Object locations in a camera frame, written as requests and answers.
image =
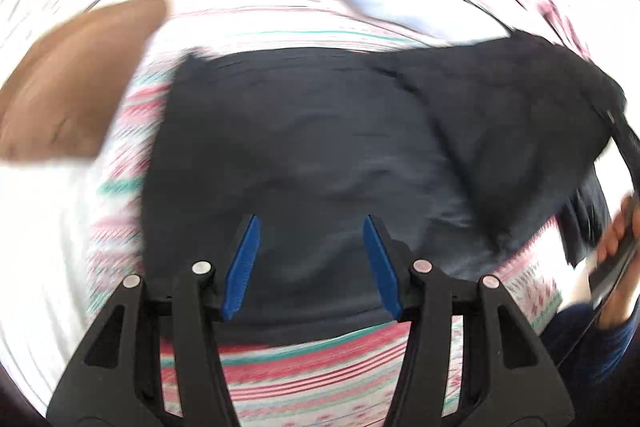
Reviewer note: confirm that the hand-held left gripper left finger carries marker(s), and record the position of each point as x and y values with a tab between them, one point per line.
242	262

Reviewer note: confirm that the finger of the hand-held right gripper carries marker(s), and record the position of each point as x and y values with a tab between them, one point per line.
622	137

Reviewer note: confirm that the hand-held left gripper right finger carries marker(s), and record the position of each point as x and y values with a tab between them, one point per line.
382	267

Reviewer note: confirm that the black quilted jacket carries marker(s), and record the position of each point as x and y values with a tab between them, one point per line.
310	157

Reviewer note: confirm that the person's right hand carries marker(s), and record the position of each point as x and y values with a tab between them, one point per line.
617	227

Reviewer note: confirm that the patterned printed blanket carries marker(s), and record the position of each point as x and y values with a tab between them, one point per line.
320	382

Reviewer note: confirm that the light blue quilt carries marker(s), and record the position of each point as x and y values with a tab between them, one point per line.
385	4

